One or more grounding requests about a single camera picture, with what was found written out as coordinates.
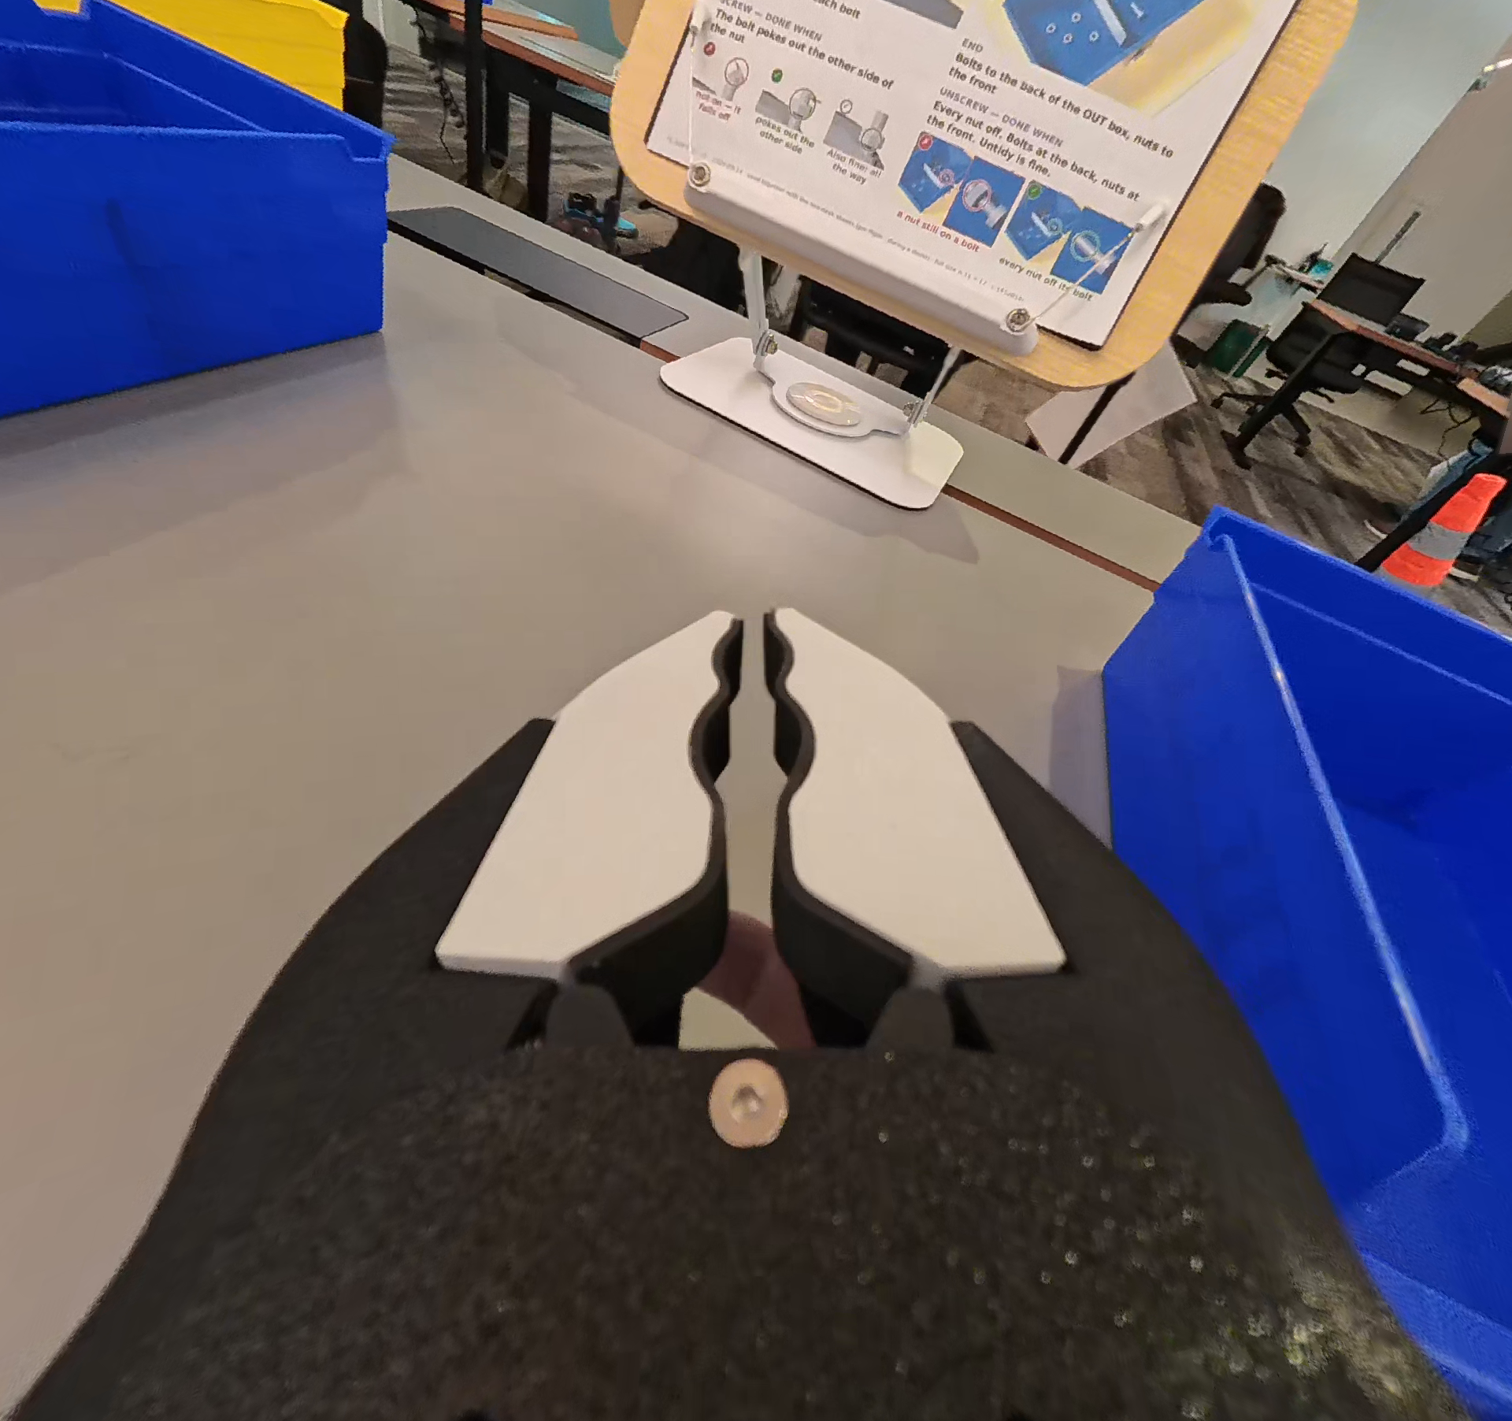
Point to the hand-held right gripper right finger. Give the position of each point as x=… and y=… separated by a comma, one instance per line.
x=922, y=830

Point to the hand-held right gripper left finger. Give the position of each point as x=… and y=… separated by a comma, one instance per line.
x=567, y=830

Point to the person's right hand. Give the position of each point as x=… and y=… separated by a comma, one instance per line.
x=763, y=995

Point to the green waste bin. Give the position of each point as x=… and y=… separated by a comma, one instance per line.
x=1243, y=348

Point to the black office chair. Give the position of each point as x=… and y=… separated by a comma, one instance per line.
x=1293, y=368
x=1246, y=239

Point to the orange traffic cone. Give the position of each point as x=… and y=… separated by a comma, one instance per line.
x=1448, y=529

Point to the wooden office desk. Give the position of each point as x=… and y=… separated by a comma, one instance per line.
x=1418, y=348
x=531, y=44

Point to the black computer monitor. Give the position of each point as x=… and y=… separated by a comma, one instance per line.
x=1370, y=286

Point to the black pole stand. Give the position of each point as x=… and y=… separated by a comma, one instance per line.
x=479, y=50

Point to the printed instruction sheet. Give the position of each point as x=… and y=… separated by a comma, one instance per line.
x=827, y=26

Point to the yellow plastic bin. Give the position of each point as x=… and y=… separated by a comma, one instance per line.
x=177, y=14

